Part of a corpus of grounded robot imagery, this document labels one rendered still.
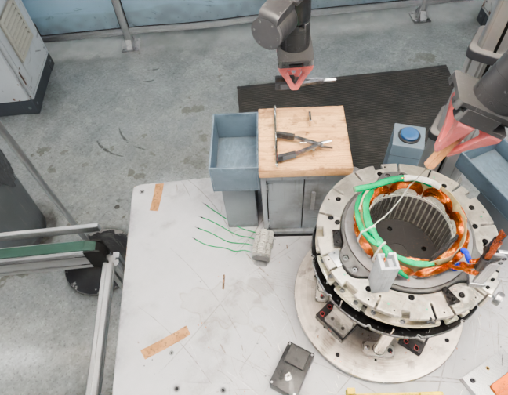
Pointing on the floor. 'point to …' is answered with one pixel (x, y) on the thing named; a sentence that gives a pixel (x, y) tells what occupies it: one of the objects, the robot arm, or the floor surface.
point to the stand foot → (113, 238)
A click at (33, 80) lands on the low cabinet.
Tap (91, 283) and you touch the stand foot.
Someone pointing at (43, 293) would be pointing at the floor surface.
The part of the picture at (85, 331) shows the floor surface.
